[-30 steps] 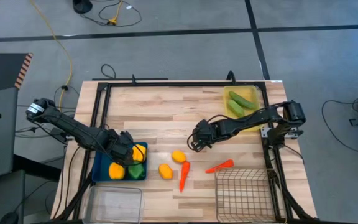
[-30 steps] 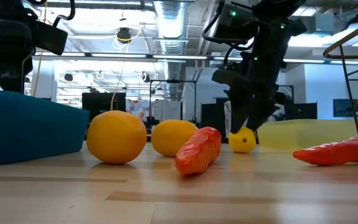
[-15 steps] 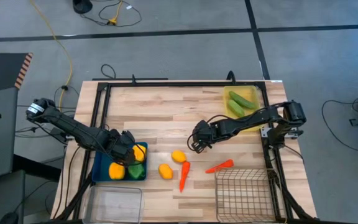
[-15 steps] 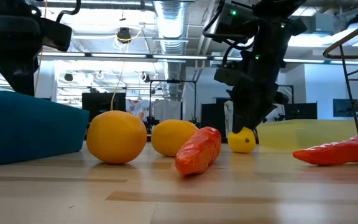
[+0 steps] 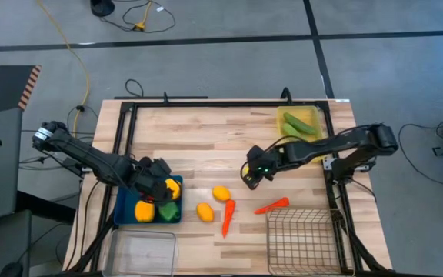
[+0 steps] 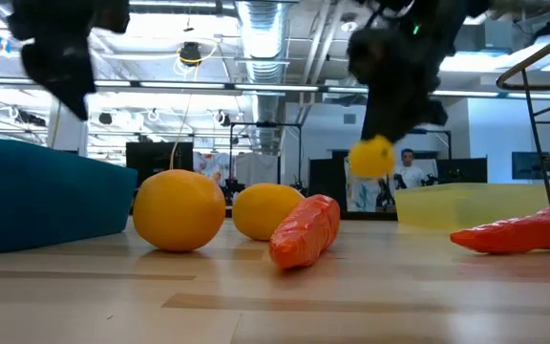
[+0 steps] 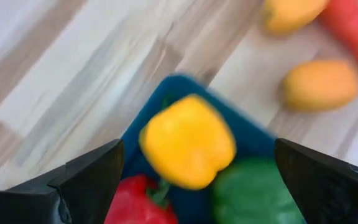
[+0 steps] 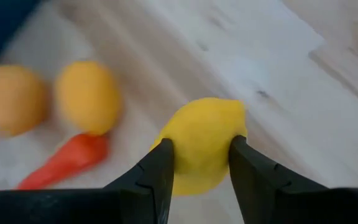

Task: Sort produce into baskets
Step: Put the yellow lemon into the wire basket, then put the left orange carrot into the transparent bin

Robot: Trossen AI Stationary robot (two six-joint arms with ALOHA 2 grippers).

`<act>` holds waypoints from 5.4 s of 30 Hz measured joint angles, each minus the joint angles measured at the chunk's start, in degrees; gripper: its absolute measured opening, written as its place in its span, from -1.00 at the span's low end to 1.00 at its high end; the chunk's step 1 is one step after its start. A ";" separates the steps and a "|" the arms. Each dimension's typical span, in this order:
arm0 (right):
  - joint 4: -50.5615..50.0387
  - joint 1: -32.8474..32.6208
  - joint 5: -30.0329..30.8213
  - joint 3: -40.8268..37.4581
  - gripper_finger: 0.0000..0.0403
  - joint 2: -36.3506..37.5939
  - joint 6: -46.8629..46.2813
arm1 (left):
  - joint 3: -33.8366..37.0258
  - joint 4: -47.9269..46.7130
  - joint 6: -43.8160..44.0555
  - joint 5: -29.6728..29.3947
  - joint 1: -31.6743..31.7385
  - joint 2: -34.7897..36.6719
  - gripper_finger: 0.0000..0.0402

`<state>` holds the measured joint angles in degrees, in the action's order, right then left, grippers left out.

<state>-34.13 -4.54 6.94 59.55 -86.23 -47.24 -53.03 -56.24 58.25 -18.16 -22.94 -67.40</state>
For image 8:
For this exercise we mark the orange yellow lemon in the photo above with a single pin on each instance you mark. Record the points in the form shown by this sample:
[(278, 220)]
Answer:
[(12, 99), (87, 96)]

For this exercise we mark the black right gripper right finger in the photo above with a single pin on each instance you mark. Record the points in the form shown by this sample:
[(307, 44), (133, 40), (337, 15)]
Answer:
[(253, 174)]

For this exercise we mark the orange carrot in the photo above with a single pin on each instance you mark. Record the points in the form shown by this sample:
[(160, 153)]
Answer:
[(70, 158)]

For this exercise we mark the bright yellow lemon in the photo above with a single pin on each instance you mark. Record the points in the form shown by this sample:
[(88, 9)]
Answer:
[(202, 130)]

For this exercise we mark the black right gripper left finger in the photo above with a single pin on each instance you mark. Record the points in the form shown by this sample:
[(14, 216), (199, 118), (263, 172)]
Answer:
[(154, 174)]

